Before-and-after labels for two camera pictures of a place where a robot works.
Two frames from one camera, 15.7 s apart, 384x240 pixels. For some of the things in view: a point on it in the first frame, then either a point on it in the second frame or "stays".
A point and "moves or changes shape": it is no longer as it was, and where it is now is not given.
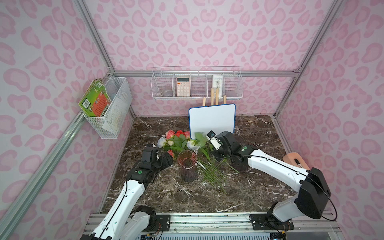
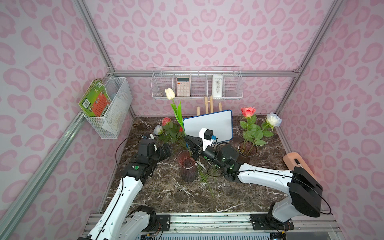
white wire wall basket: x=195 y=82 stays
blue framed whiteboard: x=218 y=118 moves or changes shape
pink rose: x=169 y=133 to x=252 y=132
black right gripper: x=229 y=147 to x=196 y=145
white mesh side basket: x=110 y=125 stays
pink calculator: x=183 y=87 stays
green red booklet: x=95 y=101 stays
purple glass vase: x=186 y=159 stays
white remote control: x=217 y=82 stays
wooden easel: x=212 y=97 to x=211 y=102
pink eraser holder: x=295 y=159 stays
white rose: x=190 y=144 moves or changes shape
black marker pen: x=298 y=163 stays
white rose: x=160 y=141 to x=157 y=129
